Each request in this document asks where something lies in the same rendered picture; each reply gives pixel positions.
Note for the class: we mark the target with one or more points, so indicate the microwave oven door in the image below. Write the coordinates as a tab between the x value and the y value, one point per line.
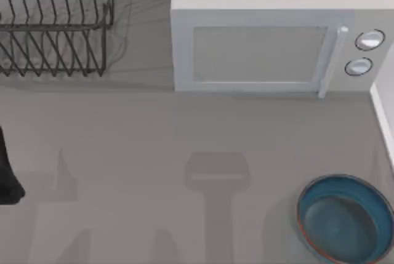
258	54

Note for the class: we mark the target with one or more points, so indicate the small microwave knob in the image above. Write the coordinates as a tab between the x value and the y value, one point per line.
358	66

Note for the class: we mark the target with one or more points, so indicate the blue bowl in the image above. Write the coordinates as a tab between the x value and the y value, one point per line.
341	224

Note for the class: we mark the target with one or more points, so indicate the large microwave knob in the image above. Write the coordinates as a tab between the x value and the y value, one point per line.
369	39

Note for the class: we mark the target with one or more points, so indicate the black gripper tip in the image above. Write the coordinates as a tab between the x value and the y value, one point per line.
6	181

